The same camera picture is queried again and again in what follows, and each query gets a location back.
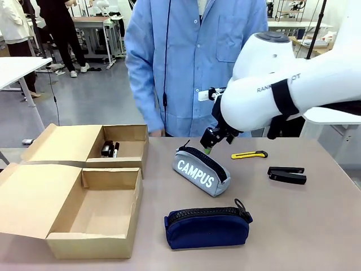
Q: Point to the grey CAMPUS pencil case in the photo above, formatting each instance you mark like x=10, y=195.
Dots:
x=197, y=172

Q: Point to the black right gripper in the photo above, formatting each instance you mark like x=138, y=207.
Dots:
x=217, y=113

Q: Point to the large open cardboard box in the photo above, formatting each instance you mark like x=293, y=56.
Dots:
x=34, y=197

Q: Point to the person in black clothes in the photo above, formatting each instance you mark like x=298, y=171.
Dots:
x=62, y=28

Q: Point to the person in white jacket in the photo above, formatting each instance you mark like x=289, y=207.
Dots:
x=14, y=22

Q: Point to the wooden background table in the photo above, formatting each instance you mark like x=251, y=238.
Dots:
x=313, y=46

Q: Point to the long white background desk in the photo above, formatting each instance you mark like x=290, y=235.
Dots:
x=296, y=26

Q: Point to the white table with leg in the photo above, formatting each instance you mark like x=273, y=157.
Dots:
x=17, y=70

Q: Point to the small black clip box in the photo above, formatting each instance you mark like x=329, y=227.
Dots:
x=107, y=148

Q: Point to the navy blue pencil case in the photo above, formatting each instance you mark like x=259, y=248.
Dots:
x=208, y=230

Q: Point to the black tripod pole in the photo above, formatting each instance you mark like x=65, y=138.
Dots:
x=316, y=28

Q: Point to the black stapler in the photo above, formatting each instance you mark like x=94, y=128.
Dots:
x=287, y=176

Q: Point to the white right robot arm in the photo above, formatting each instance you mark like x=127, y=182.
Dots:
x=253, y=107

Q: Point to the person's right hand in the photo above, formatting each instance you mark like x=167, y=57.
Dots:
x=157, y=132

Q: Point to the cardboard box with stationery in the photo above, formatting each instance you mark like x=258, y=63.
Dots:
x=70, y=142

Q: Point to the brown-topped workbench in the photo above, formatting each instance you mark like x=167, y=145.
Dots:
x=96, y=31

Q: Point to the black marker pen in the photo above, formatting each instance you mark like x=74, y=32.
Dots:
x=116, y=149

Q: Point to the white power strip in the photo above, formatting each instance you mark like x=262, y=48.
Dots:
x=28, y=141

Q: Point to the white rounded desk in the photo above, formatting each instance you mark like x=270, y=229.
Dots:
x=332, y=118

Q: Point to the yellow utility knife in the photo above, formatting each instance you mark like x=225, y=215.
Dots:
x=245, y=155

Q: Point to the person in blue coat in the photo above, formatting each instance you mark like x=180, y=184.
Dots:
x=191, y=56

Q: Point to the person's right forearm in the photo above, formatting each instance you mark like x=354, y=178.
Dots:
x=144, y=96

